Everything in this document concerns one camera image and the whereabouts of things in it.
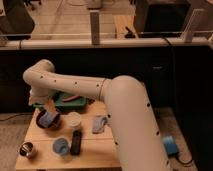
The red bowl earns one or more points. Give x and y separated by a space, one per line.
54 125

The blue sponge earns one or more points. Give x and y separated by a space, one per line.
48 118

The blue grey cloth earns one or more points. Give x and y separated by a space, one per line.
98 125

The white cup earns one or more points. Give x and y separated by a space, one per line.
74 120

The black office chair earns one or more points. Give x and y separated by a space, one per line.
16 24

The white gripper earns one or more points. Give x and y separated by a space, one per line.
41 97

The red spatula in tray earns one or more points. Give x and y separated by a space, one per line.
71 98

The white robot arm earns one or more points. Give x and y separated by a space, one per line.
135 131

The blue cup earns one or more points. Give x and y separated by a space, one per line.
61 146

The green plastic tray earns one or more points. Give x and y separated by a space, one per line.
63 102

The blue tape roll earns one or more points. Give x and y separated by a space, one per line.
170 146

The grey metal post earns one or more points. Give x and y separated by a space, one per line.
95 29

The small metal cup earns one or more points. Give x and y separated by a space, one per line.
27 149

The black remote control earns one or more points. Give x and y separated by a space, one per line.
76 143

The wooden board table top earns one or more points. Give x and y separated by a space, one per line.
97 150

